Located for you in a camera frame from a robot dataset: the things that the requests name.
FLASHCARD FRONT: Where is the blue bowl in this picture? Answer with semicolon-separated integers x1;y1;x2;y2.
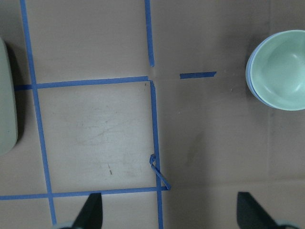
245;32;305;111

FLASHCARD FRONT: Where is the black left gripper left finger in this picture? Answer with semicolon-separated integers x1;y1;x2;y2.
72;193;103;229

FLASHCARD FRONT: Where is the green bowl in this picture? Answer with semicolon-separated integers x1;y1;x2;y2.
249;30;305;111

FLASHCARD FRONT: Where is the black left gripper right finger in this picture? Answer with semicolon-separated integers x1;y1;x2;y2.
237;192;279;229

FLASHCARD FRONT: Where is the silver toaster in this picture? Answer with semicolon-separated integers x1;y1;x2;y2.
0;39;18;155

